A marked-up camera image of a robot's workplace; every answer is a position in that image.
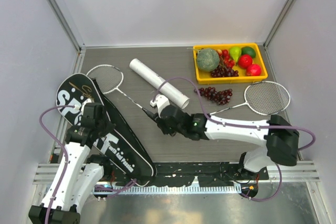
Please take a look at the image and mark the black racket bag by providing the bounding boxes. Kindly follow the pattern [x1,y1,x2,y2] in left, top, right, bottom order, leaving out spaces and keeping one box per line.
[56,73,157,187]

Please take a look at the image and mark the badminton racket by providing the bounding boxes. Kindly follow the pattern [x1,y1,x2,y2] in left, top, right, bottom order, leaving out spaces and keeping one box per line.
[87,65,158,123]
[211,81,291,115]

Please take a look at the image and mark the white shuttlecock tube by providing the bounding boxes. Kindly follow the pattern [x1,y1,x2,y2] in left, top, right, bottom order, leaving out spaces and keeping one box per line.
[129,58,190,109]

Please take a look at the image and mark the yellow plastic tray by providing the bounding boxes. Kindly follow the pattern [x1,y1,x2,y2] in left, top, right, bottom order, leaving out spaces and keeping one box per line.
[192,43,268,84]

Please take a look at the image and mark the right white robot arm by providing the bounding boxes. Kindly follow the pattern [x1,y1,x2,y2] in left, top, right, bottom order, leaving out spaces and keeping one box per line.
[157,105,299,179]

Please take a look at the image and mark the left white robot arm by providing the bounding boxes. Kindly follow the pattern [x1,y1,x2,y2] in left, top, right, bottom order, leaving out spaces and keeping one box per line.
[28,103,114,223]

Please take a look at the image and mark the dark red grape bunch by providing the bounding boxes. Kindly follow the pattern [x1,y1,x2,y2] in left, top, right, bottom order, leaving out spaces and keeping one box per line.
[194,87,233,105]

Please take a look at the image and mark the grape bunch in tray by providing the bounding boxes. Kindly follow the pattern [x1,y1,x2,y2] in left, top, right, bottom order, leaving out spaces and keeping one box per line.
[210,66,239,78]

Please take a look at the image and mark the green netted melon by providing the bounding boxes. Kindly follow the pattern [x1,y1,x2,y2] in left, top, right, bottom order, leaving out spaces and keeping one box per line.
[196,48,220,72]

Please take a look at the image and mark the red cherries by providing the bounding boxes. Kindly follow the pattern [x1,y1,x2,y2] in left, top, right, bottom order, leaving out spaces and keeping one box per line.
[216,49,235,68]

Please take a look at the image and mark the green pear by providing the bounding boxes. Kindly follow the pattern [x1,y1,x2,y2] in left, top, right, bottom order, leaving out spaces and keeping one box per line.
[229,46,242,62]

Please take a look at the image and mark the red apple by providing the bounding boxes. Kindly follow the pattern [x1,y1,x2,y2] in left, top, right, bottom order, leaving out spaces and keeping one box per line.
[237,54,253,69]

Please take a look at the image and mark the red pomegranate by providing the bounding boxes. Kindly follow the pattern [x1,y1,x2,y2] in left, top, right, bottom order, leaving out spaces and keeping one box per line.
[246,64,262,76]

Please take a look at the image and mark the green lime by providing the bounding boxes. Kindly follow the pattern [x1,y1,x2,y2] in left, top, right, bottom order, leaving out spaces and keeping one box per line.
[241,46,256,58]

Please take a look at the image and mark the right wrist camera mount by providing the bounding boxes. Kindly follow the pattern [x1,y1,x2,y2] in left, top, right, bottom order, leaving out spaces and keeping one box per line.
[150,94,170,115]

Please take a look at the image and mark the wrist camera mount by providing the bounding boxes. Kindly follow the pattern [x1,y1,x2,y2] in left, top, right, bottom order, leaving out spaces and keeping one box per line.
[73,104,82,111]
[150,94,170,115]

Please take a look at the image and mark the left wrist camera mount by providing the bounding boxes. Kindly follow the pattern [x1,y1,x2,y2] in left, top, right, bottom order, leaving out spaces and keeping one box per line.
[73,104,82,111]

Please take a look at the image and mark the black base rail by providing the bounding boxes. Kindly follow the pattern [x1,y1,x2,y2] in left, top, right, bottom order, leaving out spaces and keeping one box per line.
[102,162,269,187]

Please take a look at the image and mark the white slotted cable duct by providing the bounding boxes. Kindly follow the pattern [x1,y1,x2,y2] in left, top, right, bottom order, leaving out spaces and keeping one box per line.
[91,183,242,196]

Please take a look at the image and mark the aluminium frame bars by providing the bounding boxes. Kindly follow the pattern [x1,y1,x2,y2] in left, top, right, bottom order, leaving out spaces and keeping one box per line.
[31,0,87,54]

